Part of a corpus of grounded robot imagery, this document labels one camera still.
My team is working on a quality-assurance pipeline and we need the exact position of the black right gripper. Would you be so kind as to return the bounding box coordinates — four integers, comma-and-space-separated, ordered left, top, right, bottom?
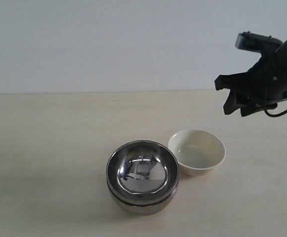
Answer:
214, 51, 286, 117

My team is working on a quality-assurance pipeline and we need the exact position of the white ceramic bowl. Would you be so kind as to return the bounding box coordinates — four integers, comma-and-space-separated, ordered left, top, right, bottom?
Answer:
167, 129, 226, 176

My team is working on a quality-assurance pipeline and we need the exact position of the dimpled steel bowl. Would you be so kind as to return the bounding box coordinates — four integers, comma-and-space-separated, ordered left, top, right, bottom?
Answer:
106, 140, 179, 204

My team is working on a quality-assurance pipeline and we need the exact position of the smooth steel bowl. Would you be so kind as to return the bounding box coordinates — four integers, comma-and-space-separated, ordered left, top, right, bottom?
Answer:
108, 185, 178, 216

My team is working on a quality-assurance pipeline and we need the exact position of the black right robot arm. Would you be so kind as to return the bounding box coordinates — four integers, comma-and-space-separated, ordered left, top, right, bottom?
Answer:
215, 31, 287, 118

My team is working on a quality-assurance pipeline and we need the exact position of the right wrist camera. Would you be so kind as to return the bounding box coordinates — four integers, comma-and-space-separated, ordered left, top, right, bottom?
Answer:
235, 31, 283, 53

